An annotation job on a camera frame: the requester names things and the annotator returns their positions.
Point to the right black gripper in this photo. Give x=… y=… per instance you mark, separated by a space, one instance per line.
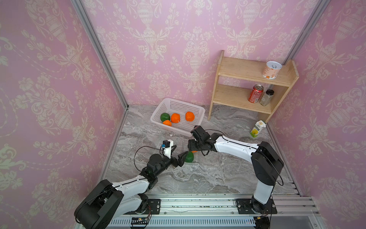
x=191 y=145

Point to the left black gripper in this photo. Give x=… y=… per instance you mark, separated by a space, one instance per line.
x=180 y=163

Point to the green fruit container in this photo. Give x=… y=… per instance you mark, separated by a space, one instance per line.
x=190 y=157
x=164 y=117

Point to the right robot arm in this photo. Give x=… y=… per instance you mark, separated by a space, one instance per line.
x=266 y=163

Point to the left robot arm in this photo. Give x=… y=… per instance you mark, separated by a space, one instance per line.
x=108 y=201

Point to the white plastic basket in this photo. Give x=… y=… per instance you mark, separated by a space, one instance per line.
x=171 y=106

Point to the lemon drink carton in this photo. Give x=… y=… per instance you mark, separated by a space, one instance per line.
x=258 y=127

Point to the wooden two-tier shelf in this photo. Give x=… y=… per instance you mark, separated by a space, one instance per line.
x=251 y=71

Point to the red soda can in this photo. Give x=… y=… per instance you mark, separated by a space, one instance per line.
x=256 y=93

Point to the glass jar black lid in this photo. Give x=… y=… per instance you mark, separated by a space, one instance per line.
x=266 y=98

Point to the white orange paper cup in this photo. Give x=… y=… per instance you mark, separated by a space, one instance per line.
x=271 y=70

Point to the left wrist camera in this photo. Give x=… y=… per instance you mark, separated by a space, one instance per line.
x=167 y=148

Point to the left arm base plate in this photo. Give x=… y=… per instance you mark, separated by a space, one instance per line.
x=149 y=206

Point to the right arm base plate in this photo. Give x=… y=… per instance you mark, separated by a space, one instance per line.
x=252 y=206

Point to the aluminium rail frame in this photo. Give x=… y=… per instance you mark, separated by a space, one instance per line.
x=218 y=211

